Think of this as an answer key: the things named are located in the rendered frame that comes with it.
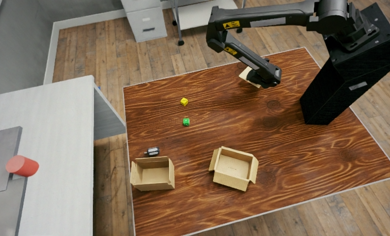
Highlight yellow die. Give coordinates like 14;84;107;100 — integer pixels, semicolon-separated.
180;98;188;106

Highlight beige mat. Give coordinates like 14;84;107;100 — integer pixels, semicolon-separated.
239;67;261;88

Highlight green die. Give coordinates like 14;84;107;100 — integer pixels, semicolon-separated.
183;118;189;126

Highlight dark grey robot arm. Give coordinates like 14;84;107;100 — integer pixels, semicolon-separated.
206;0;381;89

